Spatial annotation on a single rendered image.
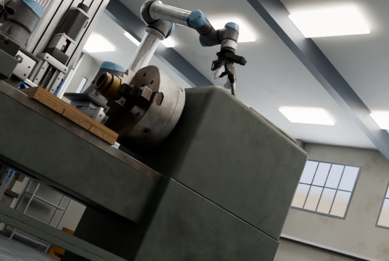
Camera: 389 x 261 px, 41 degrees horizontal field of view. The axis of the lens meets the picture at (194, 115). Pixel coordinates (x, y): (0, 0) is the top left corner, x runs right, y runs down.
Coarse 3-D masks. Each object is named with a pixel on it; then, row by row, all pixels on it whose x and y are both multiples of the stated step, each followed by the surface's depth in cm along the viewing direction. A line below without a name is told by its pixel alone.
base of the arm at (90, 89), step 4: (92, 84) 247; (88, 88) 247; (92, 88) 245; (84, 92) 245; (88, 92) 244; (92, 92) 244; (96, 92) 245; (96, 96) 243; (100, 96) 244; (100, 100) 243
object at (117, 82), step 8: (104, 72) 183; (96, 80) 184; (104, 80) 179; (112, 80) 181; (120, 80) 184; (96, 88) 181; (104, 88) 180; (112, 88) 180; (120, 88) 181; (104, 96) 183; (112, 96) 182; (120, 96) 184
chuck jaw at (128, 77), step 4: (124, 72) 197; (128, 72) 194; (132, 72) 196; (136, 72) 199; (120, 76) 192; (124, 76) 191; (128, 76) 193; (132, 76) 195; (136, 76) 197; (124, 80) 190; (128, 80) 191; (132, 80) 193; (136, 80) 196; (128, 84) 190; (132, 84) 192
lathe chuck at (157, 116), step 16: (144, 80) 190; (160, 80) 181; (176, 96) 184; (128, 112) 186; (144, 112) 177; (160, 112) 178; (128, 128) 180; (160, 128) 180; (128, 144) 184; (144, 144) 183
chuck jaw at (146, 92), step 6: (126, 84) 181; (120, 90) 181; (126, 90) 181; (132, 90) 179; (138, 90) 180; (144, 90) 177; (150, 90) 178; (126, 96) 182; (132, 96) 180; (138, 96) 178; (144, 96) 177; (150, 96) 178; (156, 96) 178; (162, 96) 180; (132, 102) 185; (138, 102) 183; (156, 102) 178
